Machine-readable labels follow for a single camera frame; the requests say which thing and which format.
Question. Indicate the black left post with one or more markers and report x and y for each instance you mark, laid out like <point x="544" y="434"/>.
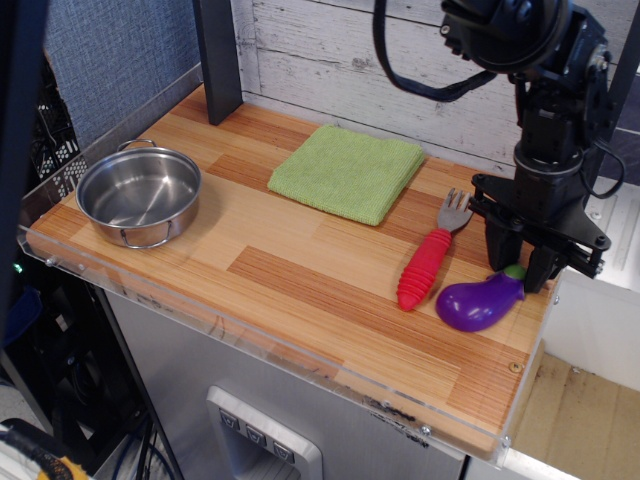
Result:
<point x="219" y="58"/>

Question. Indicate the blue fabric partition panel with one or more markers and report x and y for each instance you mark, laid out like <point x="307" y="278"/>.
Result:
<point x="109" y="58"/>

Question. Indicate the clear acrylic table guard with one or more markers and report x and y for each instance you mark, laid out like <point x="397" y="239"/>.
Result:
<point x="316" y="293"/>

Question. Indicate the green folded cloth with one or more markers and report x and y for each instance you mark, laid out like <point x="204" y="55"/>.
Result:
<point x="348" y="174"/>

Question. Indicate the small steel pot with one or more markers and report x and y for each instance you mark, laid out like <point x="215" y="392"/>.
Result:
<point x="140" y="198"/>

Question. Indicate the steel cabinet with dispenser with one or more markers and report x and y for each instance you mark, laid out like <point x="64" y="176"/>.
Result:
<point x="233" y="414"/>

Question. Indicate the black crate rack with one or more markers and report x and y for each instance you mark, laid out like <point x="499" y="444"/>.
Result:
<point x="54" y="140"/>

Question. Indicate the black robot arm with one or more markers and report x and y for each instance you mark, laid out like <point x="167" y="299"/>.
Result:
<point x="556" y="55"/>

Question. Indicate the fork with red handle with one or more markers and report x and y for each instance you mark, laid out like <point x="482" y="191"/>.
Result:
<point x="419" y="275"/>

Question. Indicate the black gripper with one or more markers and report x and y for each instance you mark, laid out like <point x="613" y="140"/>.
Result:
<point x="547" y="212"/>

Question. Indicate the purple toy eggplant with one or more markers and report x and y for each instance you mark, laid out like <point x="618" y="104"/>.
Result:
<point x="476" y="306"/>

